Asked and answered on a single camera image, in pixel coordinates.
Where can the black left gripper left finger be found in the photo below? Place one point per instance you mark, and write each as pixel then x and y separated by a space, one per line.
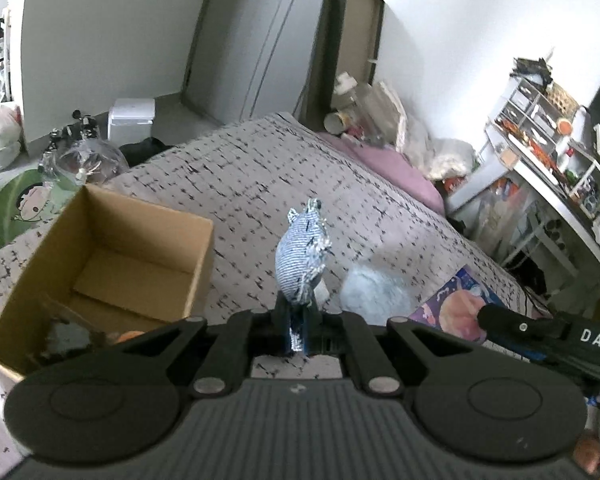
pixel 282 316

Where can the green cartoon cushion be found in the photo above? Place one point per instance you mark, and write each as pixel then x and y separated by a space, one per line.
pixel 28 200

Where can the grey patterned bed blanket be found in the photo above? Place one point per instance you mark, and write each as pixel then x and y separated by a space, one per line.
pixel 246 177

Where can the white cube appliance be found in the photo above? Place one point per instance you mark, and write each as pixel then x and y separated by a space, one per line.
pixel 130 121

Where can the blue white knitted toy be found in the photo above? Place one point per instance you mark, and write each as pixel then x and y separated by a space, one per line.
pixel 300 259

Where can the clear plastic bag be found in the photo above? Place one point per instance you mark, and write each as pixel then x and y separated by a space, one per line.
pixel 87 161

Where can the pink pillow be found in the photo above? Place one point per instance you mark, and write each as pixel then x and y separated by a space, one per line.
pixel 393 167

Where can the dark folded board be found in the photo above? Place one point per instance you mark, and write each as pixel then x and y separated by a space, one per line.
pixel 347 41

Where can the brown cardboard box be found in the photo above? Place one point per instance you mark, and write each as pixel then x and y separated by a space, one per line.
pixel 120 263

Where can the white cluttered desk shelf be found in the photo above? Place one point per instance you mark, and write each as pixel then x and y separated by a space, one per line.
pixel 536 190

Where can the grey door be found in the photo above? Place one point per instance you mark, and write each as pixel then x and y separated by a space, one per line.
pixel 250 58

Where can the fluffy grey pink plush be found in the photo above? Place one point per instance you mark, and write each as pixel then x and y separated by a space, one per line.
pixel 376 294

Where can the paper cup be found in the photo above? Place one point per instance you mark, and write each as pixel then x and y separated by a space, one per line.
pixel 337 123

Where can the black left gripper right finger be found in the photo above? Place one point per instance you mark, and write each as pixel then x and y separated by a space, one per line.
pixel 312 316

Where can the illustrated purple picture book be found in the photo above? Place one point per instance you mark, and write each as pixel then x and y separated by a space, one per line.
pixel 454 307

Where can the orange soft ball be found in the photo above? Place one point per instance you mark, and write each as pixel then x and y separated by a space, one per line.
pixel 131 334

